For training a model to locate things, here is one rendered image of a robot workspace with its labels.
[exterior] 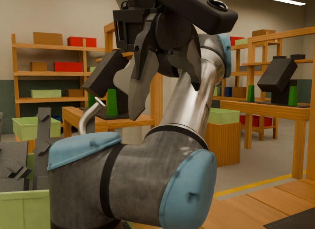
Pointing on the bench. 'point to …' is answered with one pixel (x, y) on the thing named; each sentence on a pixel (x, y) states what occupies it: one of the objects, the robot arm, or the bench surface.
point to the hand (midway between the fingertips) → (172, 106)
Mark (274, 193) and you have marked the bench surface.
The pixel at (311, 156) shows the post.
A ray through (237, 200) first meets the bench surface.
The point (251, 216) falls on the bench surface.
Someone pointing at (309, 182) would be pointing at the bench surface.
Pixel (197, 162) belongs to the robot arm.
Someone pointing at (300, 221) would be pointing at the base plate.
